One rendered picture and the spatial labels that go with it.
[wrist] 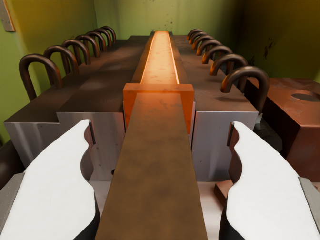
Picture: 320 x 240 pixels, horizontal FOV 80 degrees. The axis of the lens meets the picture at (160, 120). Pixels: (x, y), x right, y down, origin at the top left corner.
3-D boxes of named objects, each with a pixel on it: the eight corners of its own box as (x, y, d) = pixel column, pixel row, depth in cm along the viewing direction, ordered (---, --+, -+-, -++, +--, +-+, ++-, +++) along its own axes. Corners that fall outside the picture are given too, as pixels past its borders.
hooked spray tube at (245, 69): (258, 136, 18) (281, 67, 15) (214, 135, 18) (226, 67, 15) (254, 130, 19) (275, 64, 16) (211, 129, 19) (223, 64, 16)
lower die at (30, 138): (237, 182, 18) (262, 102, 14) (30, 179, 19) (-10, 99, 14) (187, 64, 54) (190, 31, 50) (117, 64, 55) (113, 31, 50)
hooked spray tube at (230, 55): (241, 113, 22) (256, 55, 19) (205, 113, 22) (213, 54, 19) (238, 109, 23) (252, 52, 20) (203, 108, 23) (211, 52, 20)
